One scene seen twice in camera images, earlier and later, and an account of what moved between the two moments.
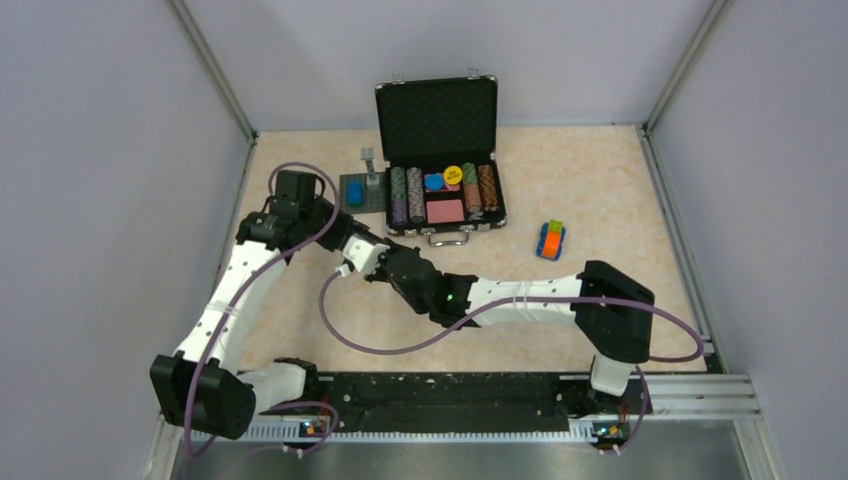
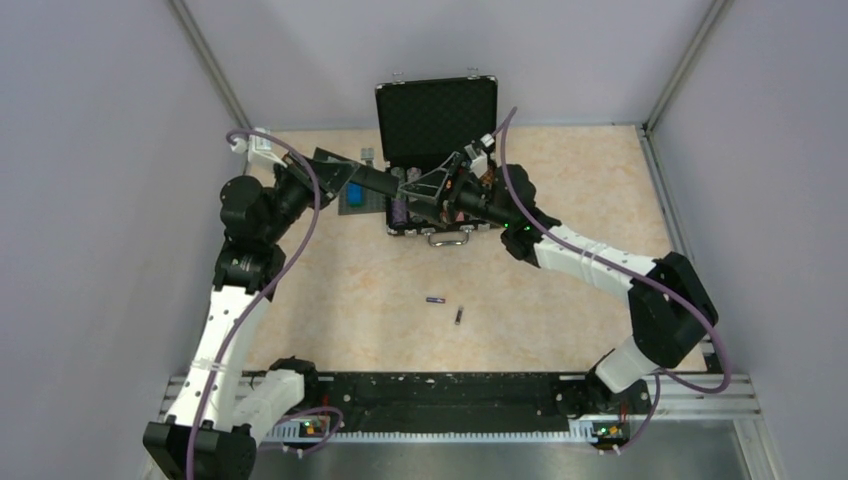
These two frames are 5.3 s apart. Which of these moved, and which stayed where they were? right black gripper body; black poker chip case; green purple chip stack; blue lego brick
Moved: right black gripper body
Stayed: green purple chip stack; blue lego brick; black poker chip case
